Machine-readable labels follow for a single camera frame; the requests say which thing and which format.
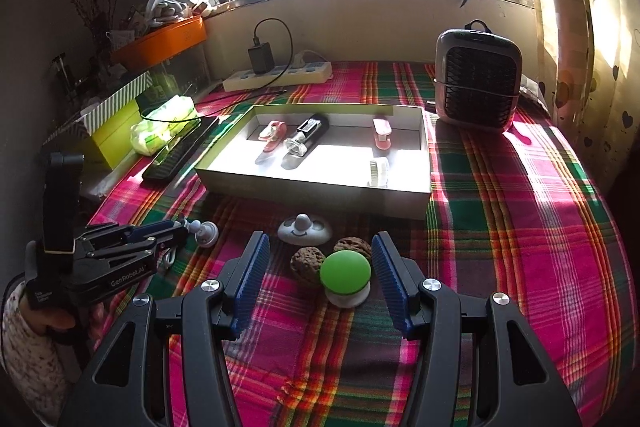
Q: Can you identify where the small white round gadget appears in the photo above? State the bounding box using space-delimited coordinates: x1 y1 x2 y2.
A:
368 157 391 188

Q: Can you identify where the white power strip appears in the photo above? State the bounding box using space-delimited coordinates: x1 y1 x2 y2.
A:
222 59 333 94

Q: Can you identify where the person's left forearm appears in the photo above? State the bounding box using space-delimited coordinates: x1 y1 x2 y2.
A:
0 279 73 415

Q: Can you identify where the green carton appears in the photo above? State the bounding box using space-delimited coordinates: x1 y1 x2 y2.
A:
142 72 176 105

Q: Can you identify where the white panda toy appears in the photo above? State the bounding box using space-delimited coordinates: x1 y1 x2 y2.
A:
277 213 333 245

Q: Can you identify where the orange tray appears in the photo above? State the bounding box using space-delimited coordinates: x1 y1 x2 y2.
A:
111 16 208 70

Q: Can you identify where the black charger cable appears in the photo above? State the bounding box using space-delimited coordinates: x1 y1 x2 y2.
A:
142 18 295 128

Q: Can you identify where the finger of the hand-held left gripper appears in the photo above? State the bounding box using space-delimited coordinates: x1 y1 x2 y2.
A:
87 237 186 264
80 221 190 244

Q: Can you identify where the person's left hand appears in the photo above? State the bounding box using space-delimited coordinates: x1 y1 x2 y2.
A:
25 299 108 345

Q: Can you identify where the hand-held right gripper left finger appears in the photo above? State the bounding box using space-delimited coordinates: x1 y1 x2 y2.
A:
57 231 272 427

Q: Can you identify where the plaid tablecloth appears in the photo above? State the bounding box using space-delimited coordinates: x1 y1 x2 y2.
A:
87 61 633 427

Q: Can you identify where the black device with clear cap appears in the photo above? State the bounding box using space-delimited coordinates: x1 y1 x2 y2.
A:
282 116 329 158

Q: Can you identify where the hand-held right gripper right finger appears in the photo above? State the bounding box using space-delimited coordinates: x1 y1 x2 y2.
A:
371 231 583 427

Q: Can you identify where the glass tank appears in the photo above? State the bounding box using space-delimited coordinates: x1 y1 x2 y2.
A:
117 44 211 105

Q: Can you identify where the small white black heater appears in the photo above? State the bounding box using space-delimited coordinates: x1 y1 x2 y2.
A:
434 21 523 135

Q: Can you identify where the pink plastic clip gadget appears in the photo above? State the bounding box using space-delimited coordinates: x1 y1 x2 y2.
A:
372 118 393 151

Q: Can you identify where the black charger adapter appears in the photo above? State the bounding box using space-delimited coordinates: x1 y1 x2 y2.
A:
248 41 275 75

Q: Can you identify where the yellow-green box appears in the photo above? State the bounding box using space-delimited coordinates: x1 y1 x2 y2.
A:
90 99 143 170

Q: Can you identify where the striped gift box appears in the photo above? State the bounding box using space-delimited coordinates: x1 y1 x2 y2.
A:
42 71 153 148

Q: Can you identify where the pink baby shoe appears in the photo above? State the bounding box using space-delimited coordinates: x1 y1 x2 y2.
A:
257 119 288 152

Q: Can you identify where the white cardboard box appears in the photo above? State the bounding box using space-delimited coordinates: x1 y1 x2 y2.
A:
194 103 433 222

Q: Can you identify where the white knob gadget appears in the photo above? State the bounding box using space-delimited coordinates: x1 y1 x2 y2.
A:
186 219 219 249

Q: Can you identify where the cream heart-print curtain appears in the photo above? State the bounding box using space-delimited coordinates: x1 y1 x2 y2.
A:
520 0 640 188

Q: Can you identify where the green tissue pack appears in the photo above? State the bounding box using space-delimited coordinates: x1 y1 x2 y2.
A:
131 95 198 156

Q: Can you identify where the brown walnut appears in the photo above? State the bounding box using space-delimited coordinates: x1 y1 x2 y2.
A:
333 237 372 260
291 247 328 290

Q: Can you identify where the green-topped white massager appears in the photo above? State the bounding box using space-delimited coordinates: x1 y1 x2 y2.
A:
320 251 372 309

